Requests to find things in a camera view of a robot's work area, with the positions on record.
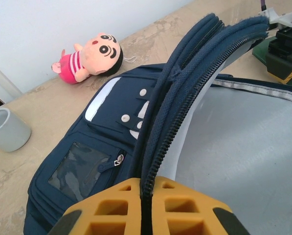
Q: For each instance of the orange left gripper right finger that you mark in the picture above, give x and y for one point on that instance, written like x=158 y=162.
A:
x=185 y=210

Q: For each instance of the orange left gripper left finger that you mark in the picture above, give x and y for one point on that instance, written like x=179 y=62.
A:
x=111 y=210

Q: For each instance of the thick book with green cover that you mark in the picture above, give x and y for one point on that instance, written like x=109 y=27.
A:
x=260 y=54

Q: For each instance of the navy blue backpack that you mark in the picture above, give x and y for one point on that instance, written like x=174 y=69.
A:
x=111 y=102

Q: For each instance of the grey cup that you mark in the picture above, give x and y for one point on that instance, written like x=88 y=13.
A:
x=6 y=132

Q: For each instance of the plush doll in pink shirt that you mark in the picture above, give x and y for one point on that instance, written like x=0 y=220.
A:
x=96 y=56

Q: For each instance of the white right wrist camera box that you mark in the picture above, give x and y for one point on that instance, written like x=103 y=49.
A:
x=282 y=18

